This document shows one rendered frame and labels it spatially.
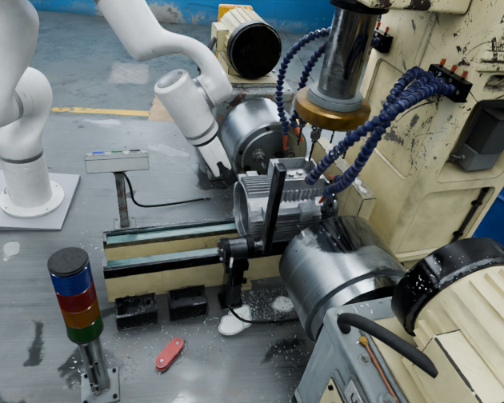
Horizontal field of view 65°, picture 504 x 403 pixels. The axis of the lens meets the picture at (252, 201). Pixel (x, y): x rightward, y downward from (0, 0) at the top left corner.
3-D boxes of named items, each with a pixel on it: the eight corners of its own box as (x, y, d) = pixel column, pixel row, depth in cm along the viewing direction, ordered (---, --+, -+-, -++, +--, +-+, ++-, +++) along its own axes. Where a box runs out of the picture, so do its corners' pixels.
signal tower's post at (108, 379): (118, 367, 91) (95, 238, 66) (120, 401, 86) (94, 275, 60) (82, 374, 89) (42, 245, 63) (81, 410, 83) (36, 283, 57)
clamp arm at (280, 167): (269, 245, 101) (286, 161, 85) (272, 253, 99) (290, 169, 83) (255, 246, 100) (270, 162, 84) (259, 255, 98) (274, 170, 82)
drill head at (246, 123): (270, 137, 161) (279, 78, 145) (304, 193, 134) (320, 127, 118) (210, 141, 153) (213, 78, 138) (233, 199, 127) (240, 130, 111)
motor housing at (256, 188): (290, 208, 126) (302, 158, 114) (313, 251, 112) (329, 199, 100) (230, 213, 120) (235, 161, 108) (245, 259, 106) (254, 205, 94)
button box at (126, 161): (148, 166, 120) (146, 149, 119) (150, 169, 113) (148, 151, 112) (88, 170, 115) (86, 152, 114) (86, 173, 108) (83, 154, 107)
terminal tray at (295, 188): (305, 177, 113) (310, 156, 109) (319, 200, 105) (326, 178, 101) (266, 179, 110) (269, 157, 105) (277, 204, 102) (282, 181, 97)
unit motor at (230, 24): (246, 102, 177) (258, 0, 151) (270, 140, 153) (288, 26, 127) (190, 104, 169) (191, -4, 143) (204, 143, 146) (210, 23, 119)
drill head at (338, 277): (343, 256, 112) (370, 186, 97) (431, 398, 82) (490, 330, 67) (260, 269, 105) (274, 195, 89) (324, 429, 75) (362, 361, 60)
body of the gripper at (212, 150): (185, 129, 99) (205, 159, 107) (192, 150, 92) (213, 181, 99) (211, 114, 99) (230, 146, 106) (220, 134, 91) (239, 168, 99)
